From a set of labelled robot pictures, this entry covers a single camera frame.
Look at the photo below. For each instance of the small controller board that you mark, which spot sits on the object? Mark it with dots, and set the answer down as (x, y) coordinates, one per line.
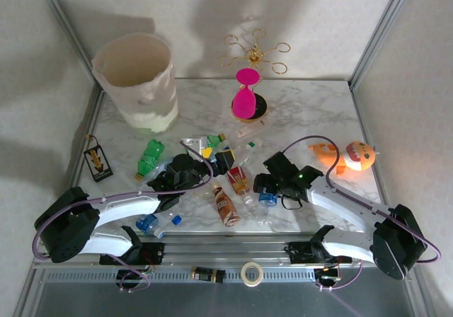
(125, 275)
(327, 278)

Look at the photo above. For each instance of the white textured waste bin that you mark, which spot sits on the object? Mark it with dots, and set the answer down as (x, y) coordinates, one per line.
(152, 108)

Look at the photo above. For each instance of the green plastic bottle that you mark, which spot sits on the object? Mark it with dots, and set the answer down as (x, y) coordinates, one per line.
(150, 156)

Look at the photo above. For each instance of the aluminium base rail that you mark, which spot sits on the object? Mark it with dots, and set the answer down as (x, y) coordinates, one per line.
(219, 249)

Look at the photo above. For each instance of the water bottle with white cap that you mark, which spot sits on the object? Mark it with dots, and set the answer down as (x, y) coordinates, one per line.
(148, 223)

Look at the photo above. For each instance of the orange plush monster toy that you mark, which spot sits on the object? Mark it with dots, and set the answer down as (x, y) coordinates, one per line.
(361, 156)

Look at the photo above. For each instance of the clear bottle with green cap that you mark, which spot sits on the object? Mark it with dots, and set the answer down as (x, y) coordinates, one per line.
(244, 152)

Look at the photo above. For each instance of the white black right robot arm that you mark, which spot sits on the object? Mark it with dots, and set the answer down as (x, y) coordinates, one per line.
(339, 203)

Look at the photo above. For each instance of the aluminium frame post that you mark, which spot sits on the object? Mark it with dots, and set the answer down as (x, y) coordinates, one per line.
(383, 30)
(69, 30)

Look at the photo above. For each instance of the white tape roll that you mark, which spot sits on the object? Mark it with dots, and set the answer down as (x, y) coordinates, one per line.
(242, 274)

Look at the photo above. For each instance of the black board with yellow connector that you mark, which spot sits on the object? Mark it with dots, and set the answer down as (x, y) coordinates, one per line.
(101, 170)

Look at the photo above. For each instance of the brown coffee drink bottle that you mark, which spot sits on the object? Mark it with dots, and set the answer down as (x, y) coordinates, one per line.
(226, 209)

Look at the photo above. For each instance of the black and gold cylinder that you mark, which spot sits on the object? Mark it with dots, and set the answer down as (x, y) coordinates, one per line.
(207, 274)

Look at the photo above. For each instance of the pink plastic wine glass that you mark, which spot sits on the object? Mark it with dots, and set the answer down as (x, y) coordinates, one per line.
(244, 104)

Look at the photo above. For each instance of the red white label drink bottle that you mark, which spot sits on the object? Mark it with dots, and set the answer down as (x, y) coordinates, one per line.
(239, 180)

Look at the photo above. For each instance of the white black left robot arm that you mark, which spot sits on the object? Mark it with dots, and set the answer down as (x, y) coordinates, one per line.
(120, 203)

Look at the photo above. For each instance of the aluminium table side rail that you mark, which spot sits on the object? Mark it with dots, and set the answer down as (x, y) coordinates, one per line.
(87, 126)
(369, 136)

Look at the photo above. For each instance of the clear water bottle blue label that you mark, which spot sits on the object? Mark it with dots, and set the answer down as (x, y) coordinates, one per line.
(157, 168)
(268, 199)

